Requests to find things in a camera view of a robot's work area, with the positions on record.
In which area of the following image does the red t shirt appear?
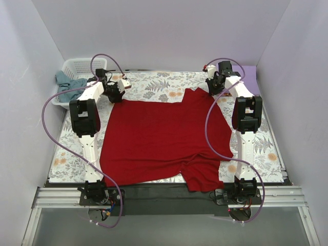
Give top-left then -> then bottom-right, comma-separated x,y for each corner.
100,88 -> 233,192

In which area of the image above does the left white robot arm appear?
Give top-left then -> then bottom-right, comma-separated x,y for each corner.
69,69 -> 125,205

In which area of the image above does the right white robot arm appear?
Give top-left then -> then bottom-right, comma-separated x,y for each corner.
203,60 -> 262,204

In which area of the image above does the folded purple t shirt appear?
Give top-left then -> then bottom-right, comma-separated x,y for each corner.
224,65 -> 260,98

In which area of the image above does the white plastic basket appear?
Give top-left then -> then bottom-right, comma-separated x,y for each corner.
51,58 -> 107,111

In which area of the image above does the blue-grey t shirt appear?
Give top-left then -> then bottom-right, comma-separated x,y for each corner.
55,71 -> 87,103

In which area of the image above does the floral tablecloth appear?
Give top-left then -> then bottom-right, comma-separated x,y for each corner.
48,72 -> 288,183

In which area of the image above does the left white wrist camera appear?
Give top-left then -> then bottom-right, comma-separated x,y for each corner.
117,78 -> 132,93

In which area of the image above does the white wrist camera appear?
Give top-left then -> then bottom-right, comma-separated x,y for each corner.
203,65 -> 217,80
117,78 -> 132,93

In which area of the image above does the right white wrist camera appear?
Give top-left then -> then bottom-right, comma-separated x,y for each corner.
203,65 -> 217,80

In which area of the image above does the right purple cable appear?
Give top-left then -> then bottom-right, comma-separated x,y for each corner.
204,58 -> 266,224

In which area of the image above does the purple cable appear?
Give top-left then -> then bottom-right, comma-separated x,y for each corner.
42,53 -> 129,229
204,58 -> 266,224

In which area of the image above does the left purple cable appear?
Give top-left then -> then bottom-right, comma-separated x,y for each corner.
42,53 -> 129,229

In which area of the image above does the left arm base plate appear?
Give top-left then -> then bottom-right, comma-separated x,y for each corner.
77,188 -> 125,206

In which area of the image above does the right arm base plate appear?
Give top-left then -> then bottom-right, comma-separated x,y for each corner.
214,188 -> 262,206

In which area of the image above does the aluminium rail frame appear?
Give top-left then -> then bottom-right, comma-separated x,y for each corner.
22,184 -> 320,245

